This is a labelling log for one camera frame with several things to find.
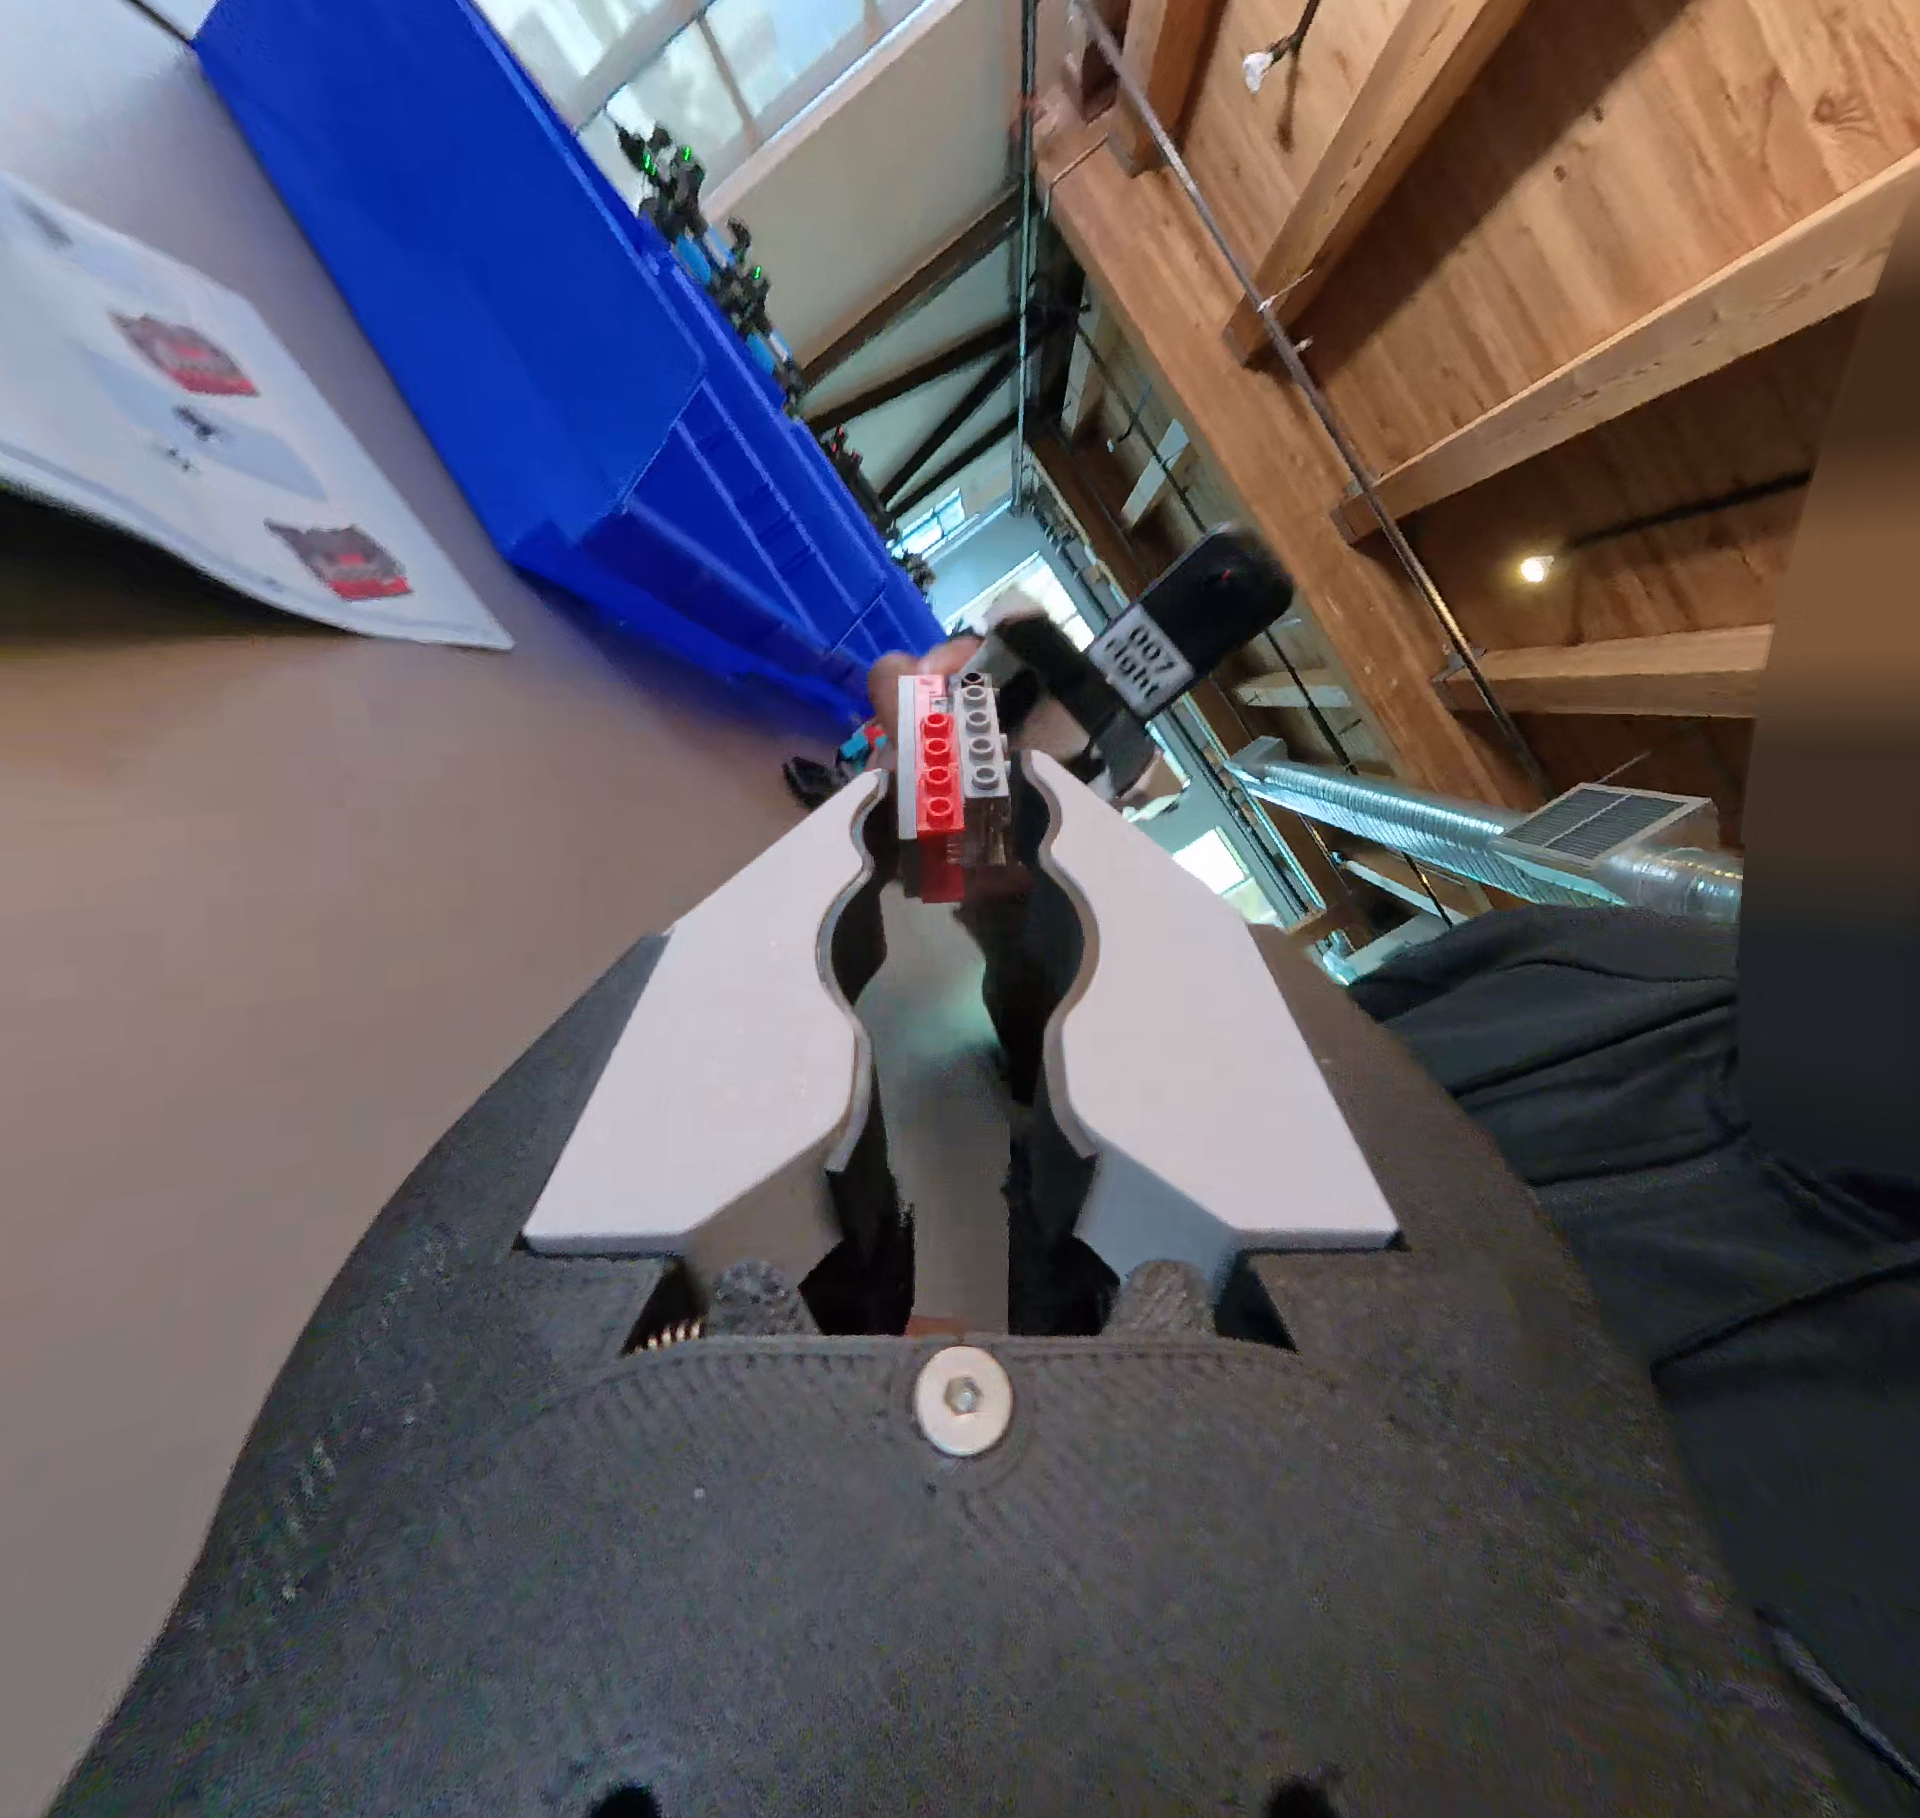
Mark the person's dark jacket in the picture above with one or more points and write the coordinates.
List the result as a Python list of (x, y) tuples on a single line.
[(1575, 1098)]

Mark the pile of toy bricks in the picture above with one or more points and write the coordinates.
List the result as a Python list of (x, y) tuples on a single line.
[(810, 776)]

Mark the person's right hand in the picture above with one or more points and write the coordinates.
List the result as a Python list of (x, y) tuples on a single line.
[(919, 661)]

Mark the blue plastic bin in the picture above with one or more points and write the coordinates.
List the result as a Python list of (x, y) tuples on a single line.
[(705, 499), (841, 602), (450, 229)]

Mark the pale blue instruction booklet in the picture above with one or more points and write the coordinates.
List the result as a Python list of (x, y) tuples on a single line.
[(195, 409)]

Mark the silver ventilation duct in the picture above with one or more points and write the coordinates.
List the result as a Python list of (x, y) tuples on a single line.
[(1394, 813)]

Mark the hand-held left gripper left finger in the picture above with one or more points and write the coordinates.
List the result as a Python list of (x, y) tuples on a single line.
[(705, 1069)]

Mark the red toy brick model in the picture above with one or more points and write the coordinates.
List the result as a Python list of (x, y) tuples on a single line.
[(940, 782)]

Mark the grey desk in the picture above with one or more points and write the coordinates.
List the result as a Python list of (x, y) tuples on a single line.
[(301, 873)]

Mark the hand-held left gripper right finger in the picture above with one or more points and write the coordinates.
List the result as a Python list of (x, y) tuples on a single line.
[(1214, 1069)]

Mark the row of black robot arms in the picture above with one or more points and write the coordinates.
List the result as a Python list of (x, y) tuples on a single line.
[(674, 191)]

